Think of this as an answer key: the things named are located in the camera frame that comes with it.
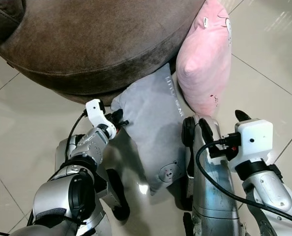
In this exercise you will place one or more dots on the grey pillow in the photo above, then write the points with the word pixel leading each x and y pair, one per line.
pixel 153 128

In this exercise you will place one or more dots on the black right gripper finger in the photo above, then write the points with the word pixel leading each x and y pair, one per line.
pixel 242 115

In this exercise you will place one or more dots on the brown suede sofa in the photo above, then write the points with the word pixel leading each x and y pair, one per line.
pixel 97 44

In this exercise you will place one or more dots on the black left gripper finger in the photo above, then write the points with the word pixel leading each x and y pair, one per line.
pixel 119 114
pixel 123 123

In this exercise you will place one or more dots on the pink pillow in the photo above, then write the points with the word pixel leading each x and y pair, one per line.
pixel 205 64

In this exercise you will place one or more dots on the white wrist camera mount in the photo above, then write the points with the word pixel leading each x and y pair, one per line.
pixel 96 114
pixel 254 140

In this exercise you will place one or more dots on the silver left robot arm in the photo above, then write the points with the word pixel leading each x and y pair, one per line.
pixel 72 191

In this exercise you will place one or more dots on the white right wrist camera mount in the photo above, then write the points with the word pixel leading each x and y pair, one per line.
pixel 254 140

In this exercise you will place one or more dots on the silver right robot leg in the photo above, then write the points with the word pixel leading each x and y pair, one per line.
pixel 210 196

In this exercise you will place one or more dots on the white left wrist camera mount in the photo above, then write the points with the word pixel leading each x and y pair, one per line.
pixel 96 114

